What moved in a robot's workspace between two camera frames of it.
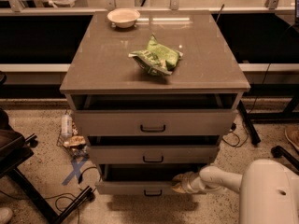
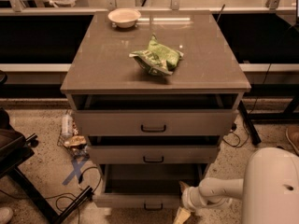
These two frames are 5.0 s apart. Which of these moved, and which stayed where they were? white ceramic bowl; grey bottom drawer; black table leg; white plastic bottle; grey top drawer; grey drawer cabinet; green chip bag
Moved: grey bottom drawer
Stayed: black table leg; white plastic bottle; grey drawer cabinet; grey top drawer; white ceramic bowl; green chip bag
